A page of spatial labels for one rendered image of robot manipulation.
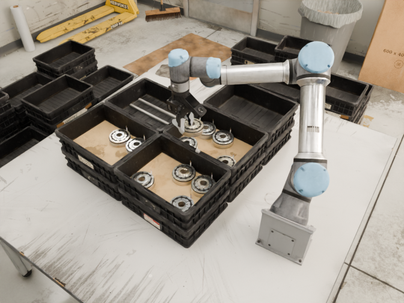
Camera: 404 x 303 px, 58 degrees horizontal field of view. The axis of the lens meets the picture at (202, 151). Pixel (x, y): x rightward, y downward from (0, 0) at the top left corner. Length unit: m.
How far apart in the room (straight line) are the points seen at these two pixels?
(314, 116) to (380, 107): 2.50
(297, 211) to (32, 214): 1.14
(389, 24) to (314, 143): 2.81
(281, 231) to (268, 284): 0.21
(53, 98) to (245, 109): 1.48
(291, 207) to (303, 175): 0.18
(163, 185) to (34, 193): 0.63
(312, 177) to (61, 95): 2.08
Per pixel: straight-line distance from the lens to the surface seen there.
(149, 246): 1.57
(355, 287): 2.42
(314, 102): 1.34
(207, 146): 1.77
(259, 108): 2.03
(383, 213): 2.83
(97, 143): 1.85
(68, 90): 2.94
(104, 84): 3.14
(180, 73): 1.39
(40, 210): 1.82
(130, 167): 1.62
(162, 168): 1.67
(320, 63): 1.34
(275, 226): 1.45
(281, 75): 1.49
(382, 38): 4.05
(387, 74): 4.09
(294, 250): 1.51
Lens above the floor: 2.01
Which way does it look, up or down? 43 degrees down
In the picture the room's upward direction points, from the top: straight up
